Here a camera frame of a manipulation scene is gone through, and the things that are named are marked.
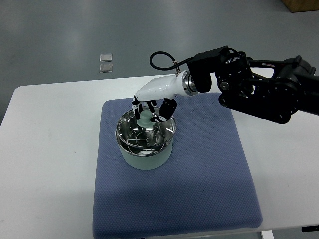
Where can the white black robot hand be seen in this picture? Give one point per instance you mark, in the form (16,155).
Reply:
(166,88)

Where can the glass lid with green knob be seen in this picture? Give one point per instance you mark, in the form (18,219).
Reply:
(128,122)

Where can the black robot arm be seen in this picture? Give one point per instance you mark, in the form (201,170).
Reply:
(270,90)

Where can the mint green pot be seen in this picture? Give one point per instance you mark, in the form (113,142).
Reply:
(146,160)

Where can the blue quilted mat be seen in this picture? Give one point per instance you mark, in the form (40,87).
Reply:
(205,185)

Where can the cardboard box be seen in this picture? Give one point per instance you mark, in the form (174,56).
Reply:
(301,5)

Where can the wire steamer rack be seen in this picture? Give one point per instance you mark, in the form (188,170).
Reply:
(143,140)

